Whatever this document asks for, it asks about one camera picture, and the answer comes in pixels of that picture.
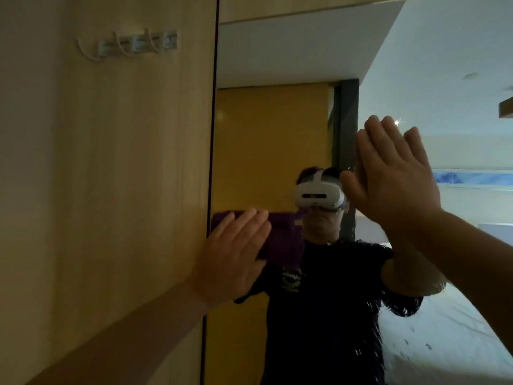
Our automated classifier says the person's left hand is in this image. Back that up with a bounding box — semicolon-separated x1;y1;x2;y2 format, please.
188;208;273;311

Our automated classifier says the person's right hand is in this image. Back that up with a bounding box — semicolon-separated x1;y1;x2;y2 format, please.
339;115;443;234

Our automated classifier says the purple cleaning cloth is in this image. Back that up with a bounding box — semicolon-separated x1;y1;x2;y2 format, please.
210;210;306;271

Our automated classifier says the person's right forearm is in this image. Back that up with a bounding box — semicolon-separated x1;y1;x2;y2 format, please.
395;208;513;357

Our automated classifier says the person's left forearm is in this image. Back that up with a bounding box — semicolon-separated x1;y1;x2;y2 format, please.
24;278;210;385

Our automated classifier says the white head-worn headset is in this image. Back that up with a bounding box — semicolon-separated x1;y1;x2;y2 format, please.
292;167;348;213

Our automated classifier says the yellow wooden door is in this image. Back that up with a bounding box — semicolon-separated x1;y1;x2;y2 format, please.
205;85;334;385

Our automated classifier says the black printed t-shirt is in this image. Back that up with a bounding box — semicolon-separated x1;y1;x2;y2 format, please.
234;238;424;385

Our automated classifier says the dark door frame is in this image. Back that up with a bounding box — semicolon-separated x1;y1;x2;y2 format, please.
332;79;360;242

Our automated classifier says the large wall mirror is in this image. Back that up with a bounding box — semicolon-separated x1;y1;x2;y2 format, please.
201;0;513;385

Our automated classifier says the white wall hook rack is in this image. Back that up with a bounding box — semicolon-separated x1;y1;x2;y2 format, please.
76;28;179;63

